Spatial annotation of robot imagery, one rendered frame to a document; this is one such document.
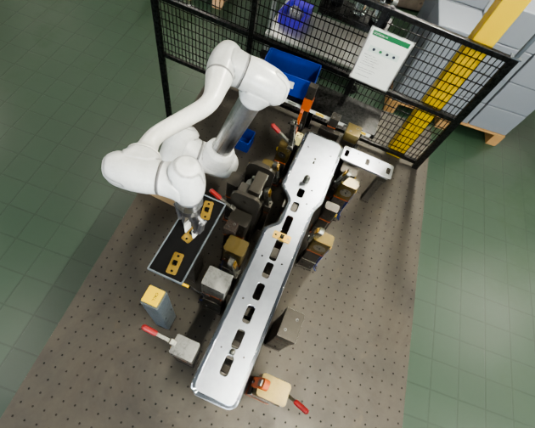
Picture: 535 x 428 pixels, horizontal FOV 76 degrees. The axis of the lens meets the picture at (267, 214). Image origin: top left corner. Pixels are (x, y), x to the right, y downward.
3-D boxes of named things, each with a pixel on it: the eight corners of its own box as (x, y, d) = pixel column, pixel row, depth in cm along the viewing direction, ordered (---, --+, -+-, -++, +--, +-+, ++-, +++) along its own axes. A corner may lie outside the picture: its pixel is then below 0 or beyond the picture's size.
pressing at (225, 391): (241, 417, 121) (241, 417, 120) (183, 390, 122) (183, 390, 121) (344, 146, 188) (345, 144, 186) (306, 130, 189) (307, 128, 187)
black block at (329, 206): (323, 239, 192) (342, 216, 167) (308, 232, 193) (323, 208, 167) (327, 232, 195) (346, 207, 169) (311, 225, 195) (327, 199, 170)
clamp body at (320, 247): (314, 274, 182) (337, 250, 151) (294, 265, 182) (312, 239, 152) (318, 263, 185) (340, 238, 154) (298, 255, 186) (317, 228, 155)
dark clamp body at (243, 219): (238, 259, 179) (245, 228, 145) (217, 250, 179) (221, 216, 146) (244, 247, 182) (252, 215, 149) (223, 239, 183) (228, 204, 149)
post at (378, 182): (367, 203, 208) (390, 177, 183) (359, 199, 208) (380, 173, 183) (368, 196, 211) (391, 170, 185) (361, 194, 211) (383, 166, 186)
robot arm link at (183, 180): (209, 183, 108) (167, 174, 107) (209, 152, 95) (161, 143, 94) (201, 211, 103) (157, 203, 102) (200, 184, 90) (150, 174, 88)
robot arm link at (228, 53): (210, 55, 117) (246, 73, 121) (220, 25, 126) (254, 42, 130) (199, 82, 127) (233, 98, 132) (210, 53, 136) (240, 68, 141)
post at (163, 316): (169, 331, 157) (157, 312, 119) (154, 324, 157) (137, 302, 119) (177, 316, 161) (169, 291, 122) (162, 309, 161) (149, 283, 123)
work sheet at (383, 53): (385, 92, 190) (415, 42, 163) (348, 76, 191) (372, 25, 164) (386, 90, 191) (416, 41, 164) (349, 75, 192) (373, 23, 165)
